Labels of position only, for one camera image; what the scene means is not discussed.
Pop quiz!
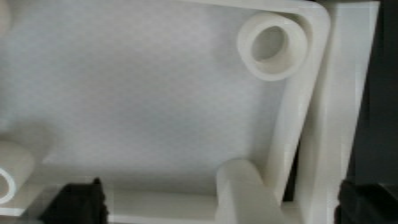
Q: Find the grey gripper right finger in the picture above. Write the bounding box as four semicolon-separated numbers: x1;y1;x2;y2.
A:
336;180;398;224

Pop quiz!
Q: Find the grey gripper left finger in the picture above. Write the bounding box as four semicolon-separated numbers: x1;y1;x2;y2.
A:
23;178;108;224

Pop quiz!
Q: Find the white desk top tray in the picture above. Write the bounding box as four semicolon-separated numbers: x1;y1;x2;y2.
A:
0;0;331;224

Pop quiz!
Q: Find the white right fence block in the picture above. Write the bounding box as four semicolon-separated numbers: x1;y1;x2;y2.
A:
295;0;380;224

